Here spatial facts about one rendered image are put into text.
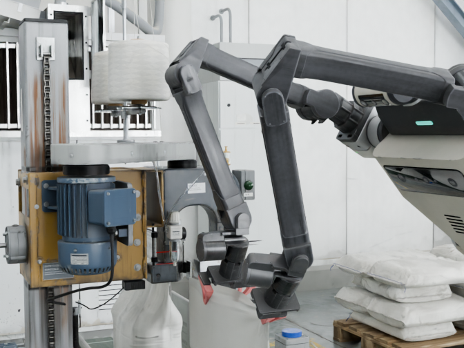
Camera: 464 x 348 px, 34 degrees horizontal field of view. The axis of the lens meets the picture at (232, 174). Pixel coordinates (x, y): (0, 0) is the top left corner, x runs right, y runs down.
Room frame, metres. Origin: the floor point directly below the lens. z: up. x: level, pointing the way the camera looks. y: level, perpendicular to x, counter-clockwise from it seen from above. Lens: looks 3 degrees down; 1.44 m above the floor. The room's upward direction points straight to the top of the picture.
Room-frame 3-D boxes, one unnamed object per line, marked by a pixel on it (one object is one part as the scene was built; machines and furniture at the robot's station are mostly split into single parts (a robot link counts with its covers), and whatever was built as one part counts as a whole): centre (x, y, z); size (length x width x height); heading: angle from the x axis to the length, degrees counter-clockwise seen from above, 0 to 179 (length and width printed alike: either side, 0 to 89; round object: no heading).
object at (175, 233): (2.14, 0.16, 1.14); 0.05 x 0.04 x 0.16; 113
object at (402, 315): (4.79, -1.23, 0.32); 0.66 x 0.43 x 0.15; 115
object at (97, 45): (4.19, 0.73, 1.95); 0.30 x 0.01 x 0.48; 23
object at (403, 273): (4.78, -1.24, 0.56); 0.66 x 0.42 x 0.15; 113
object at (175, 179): (2.35, 0.14, 1.21); 0.30 x 0.25 x 0.30; 23
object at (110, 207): (1.89, 0.30, 1.25); 0.10 x 0.08 x 0.12; 138
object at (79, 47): (4.51, 1.01, 1.82); 0.51 x 0.27 x 0.71; 23
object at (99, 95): (2.26, 0.35, 1.61); 0.15 x 0.14 x 0.17; 23
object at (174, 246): (2.14, 0.17, 1.11); 0.03 x 0.03 x 0.06
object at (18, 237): (2.10, 0.61, 1.14); 0.11 x 0.06 x 0.11; 23
